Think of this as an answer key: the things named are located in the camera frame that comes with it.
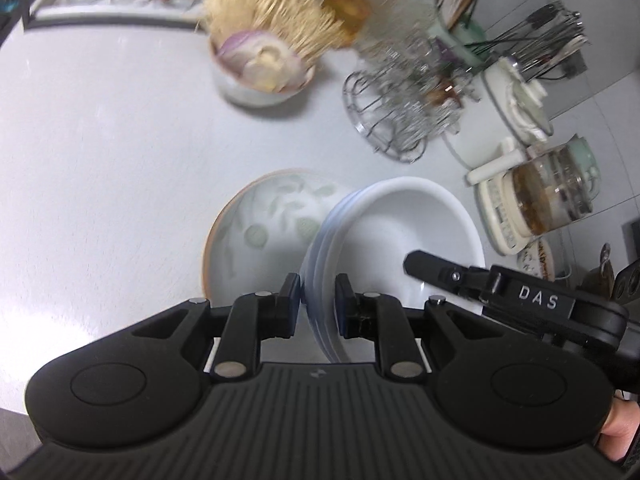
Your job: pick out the white bowl with vegetables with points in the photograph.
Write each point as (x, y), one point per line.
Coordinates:
(250, 96)

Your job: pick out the small decorated plate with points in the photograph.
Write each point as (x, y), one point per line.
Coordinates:
(537, 260)

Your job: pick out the translucent white bowl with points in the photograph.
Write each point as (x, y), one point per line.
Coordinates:
(307, 280)
(325, 260)

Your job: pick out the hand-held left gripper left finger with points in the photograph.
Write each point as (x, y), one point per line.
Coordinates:
(296, 306)

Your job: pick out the glass kettle with green lid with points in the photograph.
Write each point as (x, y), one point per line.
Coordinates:
(550, 190)

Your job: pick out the green leaf patterned plate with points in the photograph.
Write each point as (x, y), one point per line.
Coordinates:
(250, 250)

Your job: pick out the purple glass cup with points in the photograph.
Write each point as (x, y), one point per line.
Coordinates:
(449, 57)

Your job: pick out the green utensil holder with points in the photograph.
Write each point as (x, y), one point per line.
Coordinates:
(465, 40)

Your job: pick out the white ceramic bowl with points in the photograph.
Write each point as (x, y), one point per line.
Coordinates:
(400, 225)

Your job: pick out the white electric pot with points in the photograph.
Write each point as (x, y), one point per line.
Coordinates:
(465, 140)

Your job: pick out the tall clear glass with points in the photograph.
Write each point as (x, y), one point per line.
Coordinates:
(400, 25)

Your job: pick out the hanging kitchen utensils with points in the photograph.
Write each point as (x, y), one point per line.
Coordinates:
(545, 30)

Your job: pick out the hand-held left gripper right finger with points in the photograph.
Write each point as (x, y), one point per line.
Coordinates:
(342, 306)

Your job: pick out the red lid plastic jar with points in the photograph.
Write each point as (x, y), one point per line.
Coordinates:
(350, 5)

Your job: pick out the bundle of toothpicks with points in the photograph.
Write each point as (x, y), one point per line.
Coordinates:
(270, 5)

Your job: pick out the pale vegetable piece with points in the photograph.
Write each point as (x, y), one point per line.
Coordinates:
(272, 67)

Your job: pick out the glass electric kettle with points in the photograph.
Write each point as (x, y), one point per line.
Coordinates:
(495, 215)

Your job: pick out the purple onion half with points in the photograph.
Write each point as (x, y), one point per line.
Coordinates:
(240, 47)

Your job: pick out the brown round lid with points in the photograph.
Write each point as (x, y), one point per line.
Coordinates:
(445, 93)

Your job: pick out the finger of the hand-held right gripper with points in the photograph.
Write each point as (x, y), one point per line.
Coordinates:
(440, 272)

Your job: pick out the person's right hand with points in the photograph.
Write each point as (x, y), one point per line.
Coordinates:
(622, 430)

